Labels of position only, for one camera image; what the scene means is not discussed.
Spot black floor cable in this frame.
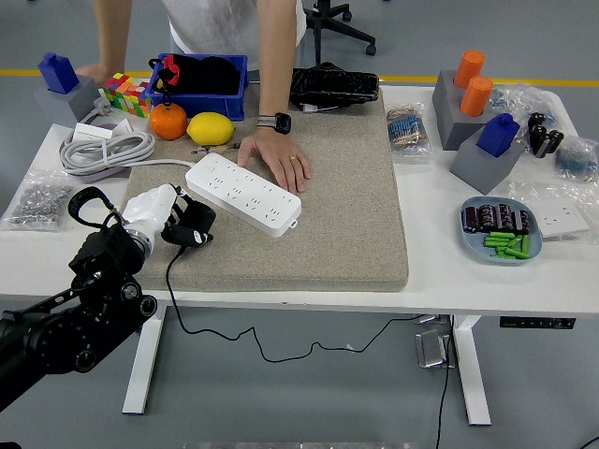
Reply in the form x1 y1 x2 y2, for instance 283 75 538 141
434 317 458 449

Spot black office chair base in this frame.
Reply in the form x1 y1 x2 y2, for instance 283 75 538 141
303 0 378 66

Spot blue-grey plate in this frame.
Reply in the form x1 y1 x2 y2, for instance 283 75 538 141
459 196 544 267

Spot white table leg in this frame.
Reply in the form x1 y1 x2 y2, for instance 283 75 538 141
122 306 166 415
452 315 492 427

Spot yellow lemon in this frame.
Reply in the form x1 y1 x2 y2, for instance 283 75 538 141
186 111 236 146

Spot small white box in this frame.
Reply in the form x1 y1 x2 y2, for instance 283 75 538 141
72 122 116 140

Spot grey-brown mat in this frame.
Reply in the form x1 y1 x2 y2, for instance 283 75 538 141
102 83 412 294

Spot black plastic tray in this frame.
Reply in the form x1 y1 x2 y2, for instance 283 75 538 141
288 66 380 107

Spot black silver pen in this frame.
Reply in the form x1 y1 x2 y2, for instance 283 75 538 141
190 139 242 155

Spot blue bottle-shaped block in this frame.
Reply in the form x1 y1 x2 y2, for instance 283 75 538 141
475 113 521 158
37 51 80 94

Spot person's right hand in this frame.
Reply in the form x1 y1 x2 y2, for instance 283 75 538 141
75 63 124 88

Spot large clear bag blue parts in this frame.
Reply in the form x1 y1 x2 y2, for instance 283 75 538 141
489 83 570 132

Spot clear bag of resistors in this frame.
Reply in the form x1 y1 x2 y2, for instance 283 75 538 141
386 103 434 158

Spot grey two-hole holder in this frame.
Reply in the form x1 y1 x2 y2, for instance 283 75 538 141
431 69 497 152

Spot large metal pedal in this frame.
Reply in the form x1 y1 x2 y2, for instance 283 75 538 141
414 328 458 370

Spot blue plastic bin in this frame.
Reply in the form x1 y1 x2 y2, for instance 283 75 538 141
144 52 250 122

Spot person torso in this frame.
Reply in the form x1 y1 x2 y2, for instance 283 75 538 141
161 0 310 71

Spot orange fruit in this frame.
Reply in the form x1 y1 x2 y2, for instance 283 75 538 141
149 103 188 140

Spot small clear bag blue parts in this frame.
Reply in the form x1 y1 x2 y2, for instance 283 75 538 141
554 138 599 182

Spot white power strip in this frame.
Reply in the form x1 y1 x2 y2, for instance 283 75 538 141
184 152 303 239

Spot grey-white coiled power cord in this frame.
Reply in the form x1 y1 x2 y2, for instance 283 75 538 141
59 95 196 178

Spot white wall socket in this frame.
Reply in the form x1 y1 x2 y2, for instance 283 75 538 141
533 199 592 239

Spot clear socket bag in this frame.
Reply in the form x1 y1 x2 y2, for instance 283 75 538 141
507 180 599 244

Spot multicoloured puzzle cube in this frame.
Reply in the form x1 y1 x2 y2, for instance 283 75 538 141
99 72 153 118

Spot black plug with cord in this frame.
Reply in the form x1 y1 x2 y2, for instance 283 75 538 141
166 199 425 364

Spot black table control panel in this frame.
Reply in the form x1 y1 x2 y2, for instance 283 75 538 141
499 316 577 330

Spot clear bag of metal nuts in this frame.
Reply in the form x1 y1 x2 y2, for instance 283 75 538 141
0 167 76 233

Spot orange cylinder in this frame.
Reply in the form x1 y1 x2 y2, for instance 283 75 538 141
460 76 494 118
453 50 487 89

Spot bagged black capacitors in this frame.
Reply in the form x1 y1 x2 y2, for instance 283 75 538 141
527 112 566 159

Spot person's left hand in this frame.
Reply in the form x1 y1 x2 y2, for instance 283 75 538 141
236 126 314 195

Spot black drawstring bag red trim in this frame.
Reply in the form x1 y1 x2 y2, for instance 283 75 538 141
148 53 242 94

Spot white card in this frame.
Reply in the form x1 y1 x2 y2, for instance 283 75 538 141
110 118 137 138

